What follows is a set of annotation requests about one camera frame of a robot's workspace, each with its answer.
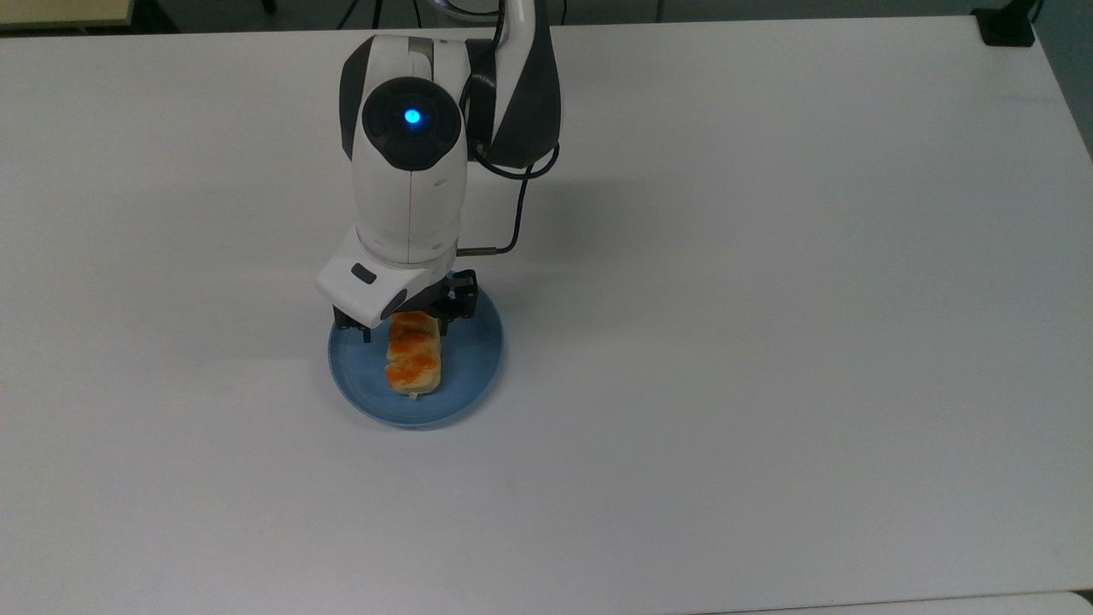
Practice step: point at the beige wooden board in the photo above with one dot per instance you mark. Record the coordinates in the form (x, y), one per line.
(60, 12)

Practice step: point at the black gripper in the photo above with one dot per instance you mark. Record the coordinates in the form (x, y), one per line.
(440, 301)

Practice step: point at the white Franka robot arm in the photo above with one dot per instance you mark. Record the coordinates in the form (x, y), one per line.
(410, 196)

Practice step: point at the orange glazed bread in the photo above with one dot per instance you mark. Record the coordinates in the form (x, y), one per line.
(414, 363)

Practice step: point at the blue round plate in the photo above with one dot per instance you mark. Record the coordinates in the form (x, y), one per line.
(470, 367)

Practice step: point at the black table clamp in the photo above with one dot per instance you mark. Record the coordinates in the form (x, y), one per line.
(1008, 30)

